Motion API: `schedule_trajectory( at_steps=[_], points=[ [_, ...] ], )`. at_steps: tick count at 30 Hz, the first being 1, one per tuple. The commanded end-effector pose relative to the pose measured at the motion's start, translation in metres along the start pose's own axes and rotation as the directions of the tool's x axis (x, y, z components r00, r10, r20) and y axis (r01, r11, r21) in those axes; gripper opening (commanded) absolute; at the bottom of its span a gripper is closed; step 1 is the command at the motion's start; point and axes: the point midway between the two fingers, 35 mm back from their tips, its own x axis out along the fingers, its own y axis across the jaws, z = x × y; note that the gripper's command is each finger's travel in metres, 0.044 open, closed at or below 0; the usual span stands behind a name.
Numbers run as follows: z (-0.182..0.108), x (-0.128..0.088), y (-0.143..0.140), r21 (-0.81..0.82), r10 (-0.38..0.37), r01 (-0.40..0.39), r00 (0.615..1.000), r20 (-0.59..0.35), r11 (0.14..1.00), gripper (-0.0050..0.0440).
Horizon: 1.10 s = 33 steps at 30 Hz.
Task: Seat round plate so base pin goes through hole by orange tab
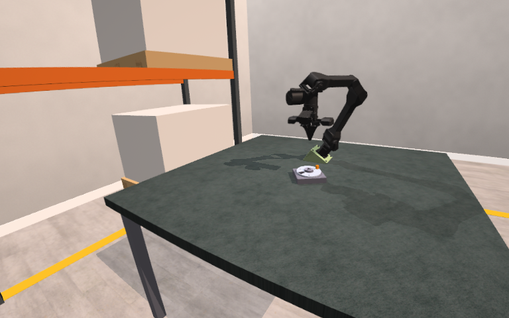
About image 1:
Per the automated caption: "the white round plate with holes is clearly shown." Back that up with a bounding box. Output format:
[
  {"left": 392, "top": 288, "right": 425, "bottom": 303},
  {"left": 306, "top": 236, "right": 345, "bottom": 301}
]
[{"left": 297, "top": 165, "right": 321, "bottom": 178}]

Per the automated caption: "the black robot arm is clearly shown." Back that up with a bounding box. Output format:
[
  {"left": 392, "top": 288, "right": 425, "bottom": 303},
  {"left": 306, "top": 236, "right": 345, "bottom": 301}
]
[{"left": 286, "top": 72, "right": 368, "bottom": 158}]

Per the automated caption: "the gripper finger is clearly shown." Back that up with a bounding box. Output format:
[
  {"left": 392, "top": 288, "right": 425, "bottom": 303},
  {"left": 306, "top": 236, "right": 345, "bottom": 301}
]
[
  {"left": 310, "top": 124, "right": 320, "bottom": 140},
  {"left": 300, "top": 124, "right": 311, "bottom": 140}
]

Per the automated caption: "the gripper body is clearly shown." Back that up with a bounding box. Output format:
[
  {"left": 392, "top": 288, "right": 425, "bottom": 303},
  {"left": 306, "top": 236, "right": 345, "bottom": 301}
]
[{"left": 288, "top": 104, "right": 334, "bottom": 126}]

